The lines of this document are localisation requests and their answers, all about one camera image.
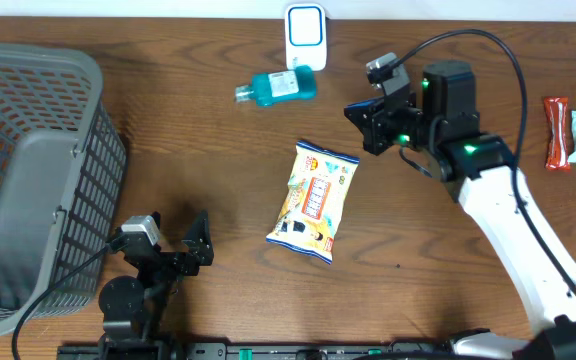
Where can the white barcode scanner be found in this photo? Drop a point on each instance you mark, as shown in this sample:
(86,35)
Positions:
(305,36)

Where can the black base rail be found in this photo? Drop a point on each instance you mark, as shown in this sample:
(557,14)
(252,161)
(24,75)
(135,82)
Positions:
(221,351)

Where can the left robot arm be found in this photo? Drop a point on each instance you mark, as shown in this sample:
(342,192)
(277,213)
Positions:
(133,306)

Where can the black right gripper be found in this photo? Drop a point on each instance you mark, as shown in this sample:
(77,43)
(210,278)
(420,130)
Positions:
(371,123)

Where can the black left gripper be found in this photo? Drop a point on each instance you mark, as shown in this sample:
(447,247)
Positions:
(200,254)

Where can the grey plastic shopping basket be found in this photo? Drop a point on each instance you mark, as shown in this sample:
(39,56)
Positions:
(62,165)

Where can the red orange snack bar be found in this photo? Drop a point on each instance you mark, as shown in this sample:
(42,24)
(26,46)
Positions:
(556,113)

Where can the teal bottle with grey cap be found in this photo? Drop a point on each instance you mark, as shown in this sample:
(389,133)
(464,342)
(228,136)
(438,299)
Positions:
(268,89)

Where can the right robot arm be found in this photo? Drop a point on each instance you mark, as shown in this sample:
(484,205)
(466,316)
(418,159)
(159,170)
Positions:
(475,169)

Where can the yellow snack chip bag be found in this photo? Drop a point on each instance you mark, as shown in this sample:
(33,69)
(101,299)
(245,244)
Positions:
(310,216)

